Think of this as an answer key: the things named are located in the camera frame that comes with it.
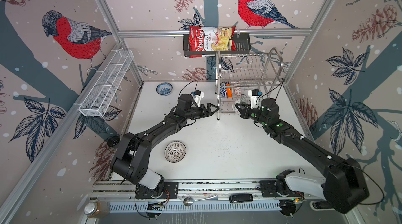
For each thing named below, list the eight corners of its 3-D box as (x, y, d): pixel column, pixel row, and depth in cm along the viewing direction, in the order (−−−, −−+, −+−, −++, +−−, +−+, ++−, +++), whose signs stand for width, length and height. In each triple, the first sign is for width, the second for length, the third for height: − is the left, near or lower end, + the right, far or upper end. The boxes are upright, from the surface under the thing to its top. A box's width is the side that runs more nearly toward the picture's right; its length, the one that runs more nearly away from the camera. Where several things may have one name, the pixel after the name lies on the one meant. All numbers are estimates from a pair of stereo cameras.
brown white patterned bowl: (164, 162, 83) (162, 160, 80) (167, 144, 90) (166, 141, 87) (185, 162, 83) (184, 160, 80) (187, 144, 90) (186, 141, 87)
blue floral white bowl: (156, 97, 114) (154, 92, 111) (159, 86, 121) (157, 82, 117) (171, 97, 114) (170, 92, 111) (173, 86, 121) (172, 82, 117)
